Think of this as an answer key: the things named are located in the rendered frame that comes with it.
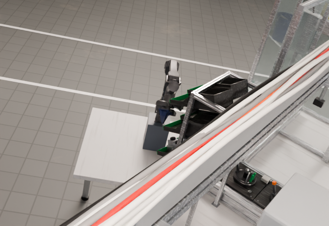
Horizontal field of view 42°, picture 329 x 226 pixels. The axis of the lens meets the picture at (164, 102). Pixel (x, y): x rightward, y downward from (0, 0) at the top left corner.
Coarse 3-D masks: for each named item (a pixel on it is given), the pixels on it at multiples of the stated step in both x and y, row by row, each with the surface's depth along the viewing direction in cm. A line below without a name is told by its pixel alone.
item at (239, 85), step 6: (228, 78) 213; (234, 78) 210; (240, 78) 208; (204, 84) 226; (216, 84) 203; (222, 84) 200; (228, 84) 198; (234, 84) 198; (240, 84) 202; (246, 84) 205; (192, 90) 215; (234, 90) 199; (240, 90) 202; (246, 90) 206; (234, 96) 200; (240, 96) 203
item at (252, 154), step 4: (272, 132) 307; (276, 132) 314; (268, 136) 301; (272, 136) 310; (264, 140) 296; (268, 140) 305; (260, 144) 292; (264, 144) 301; (256, 148) 287; (260, 148) 297; (252, 152) 282; (256, 152) 292; (248, 156) 279; (252, 156) 288; (244, 160) 275; (248, 160) 284
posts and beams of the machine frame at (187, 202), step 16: (320, 80) 123; (304, 96) 115; (288, 112) 110; (272, 128) 102; (256, 144) 96; (240, 160) 91; (208, 176) 79; (192, 192) 75; (176, 208) 71; (160, 224) 67
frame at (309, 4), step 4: (308, 0) 230; (312, 0) 232; (316, 0) 233; (320, 0) 238; (324, 0) 245; (300, 4) 220; (304, 4) 223; (308, 4) 223; (312, 4) 231; (316, 4) 236; (300, 8) 220; (304, 8) 222; (308, 8) 227; (328, 12) 269; (328, 16) 272; (324, 20) 272; (324, 24) 273; (320, 28) 275; (320, 32) 276; (316, 40) 279; (316, 44) 282; (312, 48) 282
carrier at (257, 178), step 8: (240, 168) 264; (248, 168) 266; (232, 176) 256; (240, 176) 254; (248, 176) 247; (256, 176) 260; (264, 176) 259; (232, 184) 250; (240, 184) 251; (248, 184) 250; (256, 184) 254; (264, 184) 256; (240, 192) 246; (256, 192) 249
